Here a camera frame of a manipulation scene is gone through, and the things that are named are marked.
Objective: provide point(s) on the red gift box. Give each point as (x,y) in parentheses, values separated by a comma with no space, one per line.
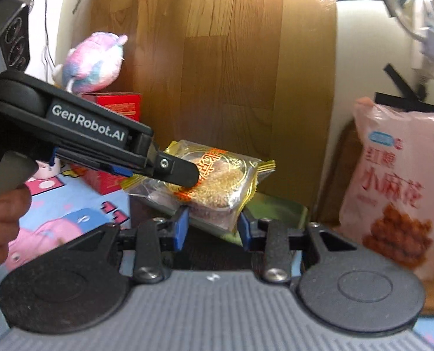
(118,104)

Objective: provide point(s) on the wooden headboard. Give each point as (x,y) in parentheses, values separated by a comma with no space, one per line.
(220,62)

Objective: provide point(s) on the pink snack bag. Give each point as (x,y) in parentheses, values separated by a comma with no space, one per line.
(396,153)

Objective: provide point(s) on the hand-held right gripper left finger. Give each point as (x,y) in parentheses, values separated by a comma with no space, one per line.
(180,228)

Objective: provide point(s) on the white hanging power strip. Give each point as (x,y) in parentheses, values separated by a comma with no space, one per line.
(431,36)

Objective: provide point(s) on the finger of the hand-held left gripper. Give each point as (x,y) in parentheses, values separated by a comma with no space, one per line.
(178,173)

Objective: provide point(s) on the black box with sheep picture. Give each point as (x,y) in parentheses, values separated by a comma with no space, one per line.
(275,208)

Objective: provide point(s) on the pink and blue plush toy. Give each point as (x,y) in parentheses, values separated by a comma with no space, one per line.
(92,62)

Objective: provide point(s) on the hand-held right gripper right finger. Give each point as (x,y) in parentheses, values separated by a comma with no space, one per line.
(244,232)

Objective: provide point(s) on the person's left hand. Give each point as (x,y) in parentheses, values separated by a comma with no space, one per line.
(1,234)

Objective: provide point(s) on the clear gold mooncake packet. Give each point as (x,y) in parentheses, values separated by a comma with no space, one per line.
(224,186)

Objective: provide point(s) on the printed cartoon blanket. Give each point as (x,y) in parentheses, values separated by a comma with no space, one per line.
(92,193)

